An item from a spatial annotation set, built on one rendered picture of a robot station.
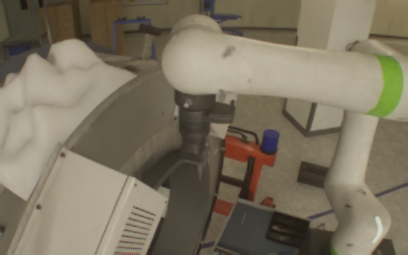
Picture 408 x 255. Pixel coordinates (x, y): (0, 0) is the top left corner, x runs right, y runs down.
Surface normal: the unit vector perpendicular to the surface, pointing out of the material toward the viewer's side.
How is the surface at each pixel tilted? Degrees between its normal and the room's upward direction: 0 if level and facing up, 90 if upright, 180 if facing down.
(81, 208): 35
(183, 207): 66
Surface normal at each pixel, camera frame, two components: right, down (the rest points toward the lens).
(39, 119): 0.00, -0.01
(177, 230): -0.27, -0.22
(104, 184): -0.20, -0.42
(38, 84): 0.67, 0.01
